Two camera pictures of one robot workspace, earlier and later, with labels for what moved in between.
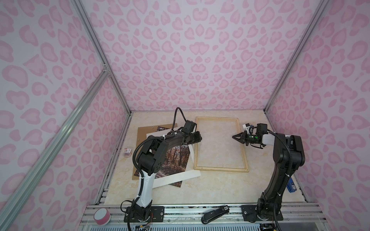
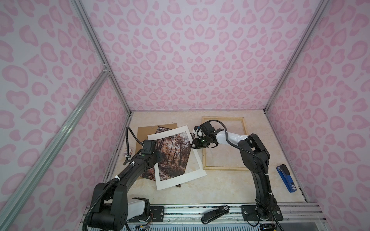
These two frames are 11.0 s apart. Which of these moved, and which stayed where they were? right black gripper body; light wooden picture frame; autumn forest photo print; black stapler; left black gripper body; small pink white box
Moved: right black gripper body; light wooden picture frame; left black gripper body
Stayed: black stapler; autumn forest photo print; small pink white box
